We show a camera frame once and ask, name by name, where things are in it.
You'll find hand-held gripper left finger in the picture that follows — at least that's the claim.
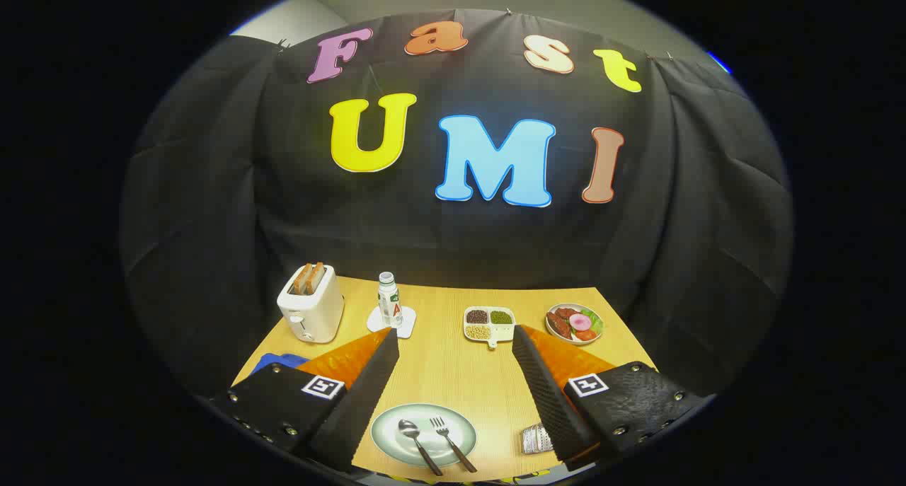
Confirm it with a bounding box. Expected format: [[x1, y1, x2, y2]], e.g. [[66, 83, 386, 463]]
[[211, 327, 401, 473]]

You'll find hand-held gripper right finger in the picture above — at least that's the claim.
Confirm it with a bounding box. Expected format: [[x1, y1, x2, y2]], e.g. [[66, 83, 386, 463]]
[[511, 323, 709, 465]]

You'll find spoon with brown handle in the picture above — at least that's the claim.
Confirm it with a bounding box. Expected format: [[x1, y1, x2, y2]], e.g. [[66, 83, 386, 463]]
[[397, 419, 444, 477]]

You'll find fork with brown handle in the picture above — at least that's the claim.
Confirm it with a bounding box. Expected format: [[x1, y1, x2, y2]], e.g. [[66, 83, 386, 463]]
[[430, 417, 478, 473]]

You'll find pale green plate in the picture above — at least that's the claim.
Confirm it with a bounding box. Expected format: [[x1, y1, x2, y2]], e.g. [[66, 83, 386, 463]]
[[370, 403, 478, 469]]

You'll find white coaster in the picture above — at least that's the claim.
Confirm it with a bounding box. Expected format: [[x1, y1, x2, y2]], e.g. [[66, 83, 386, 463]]
[[367, 304, 417, 340]]

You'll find plate of meat and vegetables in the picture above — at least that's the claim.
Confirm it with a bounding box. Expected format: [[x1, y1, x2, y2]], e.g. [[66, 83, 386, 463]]
[[545, 303, 604, 346]]

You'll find divided white dish of beans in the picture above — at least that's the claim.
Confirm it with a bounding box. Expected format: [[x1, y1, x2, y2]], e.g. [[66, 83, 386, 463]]
[[464, 306, 517, 349]]

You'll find small clear drink bottle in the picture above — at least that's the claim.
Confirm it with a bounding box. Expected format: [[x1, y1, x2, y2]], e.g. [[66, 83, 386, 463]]
[[377, 272, 403, 329]]

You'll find white toaster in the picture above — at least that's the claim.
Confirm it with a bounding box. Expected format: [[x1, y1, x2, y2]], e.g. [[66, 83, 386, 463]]
[[277, 263, 345, 344]]

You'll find blue cloth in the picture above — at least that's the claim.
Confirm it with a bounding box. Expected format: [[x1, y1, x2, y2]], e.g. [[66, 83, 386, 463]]
[[251, 352, 310, 377]]

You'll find metal wire cutlery basket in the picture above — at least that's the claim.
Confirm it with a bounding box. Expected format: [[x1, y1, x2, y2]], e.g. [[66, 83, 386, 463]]
[[521, 422, 554, 456]]

